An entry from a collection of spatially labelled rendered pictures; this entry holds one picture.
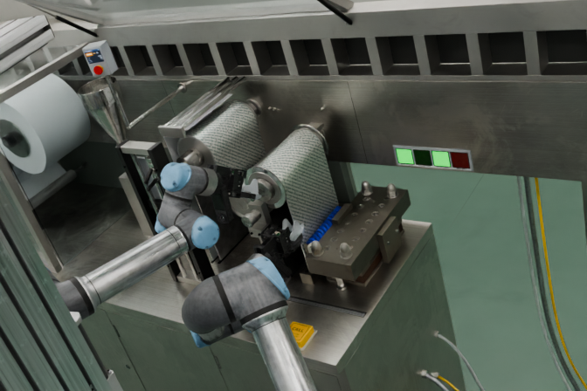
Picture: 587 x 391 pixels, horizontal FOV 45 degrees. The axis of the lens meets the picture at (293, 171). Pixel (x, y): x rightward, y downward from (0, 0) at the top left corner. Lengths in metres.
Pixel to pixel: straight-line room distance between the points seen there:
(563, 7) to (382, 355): 1.11
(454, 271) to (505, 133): 1.65
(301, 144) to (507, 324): 1.49
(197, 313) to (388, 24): 0.95
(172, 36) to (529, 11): 1.24
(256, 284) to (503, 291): 2.01
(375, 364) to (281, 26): 1.06
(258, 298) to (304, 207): 0.63
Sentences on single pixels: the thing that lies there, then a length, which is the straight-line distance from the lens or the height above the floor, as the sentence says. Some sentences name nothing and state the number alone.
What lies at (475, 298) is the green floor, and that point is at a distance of 3.45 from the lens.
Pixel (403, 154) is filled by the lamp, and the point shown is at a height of 1.19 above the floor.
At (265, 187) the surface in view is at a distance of 2.09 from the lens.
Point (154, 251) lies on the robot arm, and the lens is 1.72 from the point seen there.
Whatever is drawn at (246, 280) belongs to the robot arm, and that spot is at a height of 1.34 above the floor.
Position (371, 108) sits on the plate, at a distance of 2.20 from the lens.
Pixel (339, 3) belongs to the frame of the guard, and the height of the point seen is 1.69.
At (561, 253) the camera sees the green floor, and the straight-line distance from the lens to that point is 3.66.
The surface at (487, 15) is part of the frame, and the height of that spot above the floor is 1.63.
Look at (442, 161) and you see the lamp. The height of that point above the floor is 1.18.
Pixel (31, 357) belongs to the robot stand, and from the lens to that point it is 1.21.
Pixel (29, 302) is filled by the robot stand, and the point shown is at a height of 1.69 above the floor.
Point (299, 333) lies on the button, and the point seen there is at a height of 0.92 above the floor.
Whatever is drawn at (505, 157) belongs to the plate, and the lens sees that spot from 2.10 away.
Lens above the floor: 2.28
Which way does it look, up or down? 28 degrees down
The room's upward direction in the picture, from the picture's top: 17 degrees counter-clockwise
